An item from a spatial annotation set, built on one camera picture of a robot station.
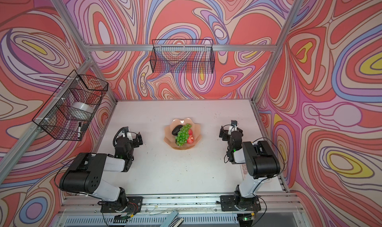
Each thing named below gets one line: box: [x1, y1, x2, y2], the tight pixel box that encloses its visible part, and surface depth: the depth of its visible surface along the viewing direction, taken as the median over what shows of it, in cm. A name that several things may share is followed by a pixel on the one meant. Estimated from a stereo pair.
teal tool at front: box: [160, 210, 185, 227], surface depth 69 cm
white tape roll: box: [69, 101, 95, 121], surface depth 74 cm
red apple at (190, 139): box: [186, 134, 194, 144], surface depth 93 cm
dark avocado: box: [171, 124, 183, 137], surface depth 97 cm
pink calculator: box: [240, 163, 249, 179], surface depth 86 cm
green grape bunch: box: [175, 123, 192, 147], surface depth 90 cm
